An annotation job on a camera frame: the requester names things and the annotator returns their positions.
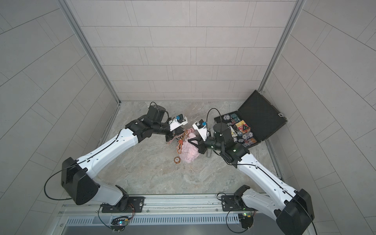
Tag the aluminium mounting rail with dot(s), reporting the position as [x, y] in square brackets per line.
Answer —
[190, 204]

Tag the circuit board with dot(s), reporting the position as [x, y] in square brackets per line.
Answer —
[119, 223]
[246, 220]

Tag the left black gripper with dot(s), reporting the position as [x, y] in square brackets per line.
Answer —
[172, 133]

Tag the black poker chip case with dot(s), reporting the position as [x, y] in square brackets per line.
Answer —
[254, 121]

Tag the small copper tape roll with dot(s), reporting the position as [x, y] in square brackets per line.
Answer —
[177, 160]

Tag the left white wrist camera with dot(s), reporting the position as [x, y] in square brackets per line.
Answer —
[177, 121]

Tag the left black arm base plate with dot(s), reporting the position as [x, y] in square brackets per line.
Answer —
[128, 205]

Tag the left circuit board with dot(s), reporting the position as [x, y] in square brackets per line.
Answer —
[119, 223]

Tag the right circuit board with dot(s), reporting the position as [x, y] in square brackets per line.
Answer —
[246, 220]

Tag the pink quilted bag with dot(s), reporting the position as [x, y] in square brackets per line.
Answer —
[188, 152]

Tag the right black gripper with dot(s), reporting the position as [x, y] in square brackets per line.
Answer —
[201, 145]

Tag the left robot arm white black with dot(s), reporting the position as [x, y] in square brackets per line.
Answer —
[77, 177]

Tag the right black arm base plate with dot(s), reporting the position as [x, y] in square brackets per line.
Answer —
[228, 204]

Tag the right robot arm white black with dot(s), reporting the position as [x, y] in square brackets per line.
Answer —
[291, 209]

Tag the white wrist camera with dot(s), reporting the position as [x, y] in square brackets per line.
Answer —
[177, 121]
[201, 127]

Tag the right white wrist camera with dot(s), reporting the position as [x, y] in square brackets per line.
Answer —
[201, 127]

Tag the grey metal cylinder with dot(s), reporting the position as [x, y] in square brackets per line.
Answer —
[209, 153]

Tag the orange colourful keychain decoration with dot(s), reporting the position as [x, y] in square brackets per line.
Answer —
[181, 138]

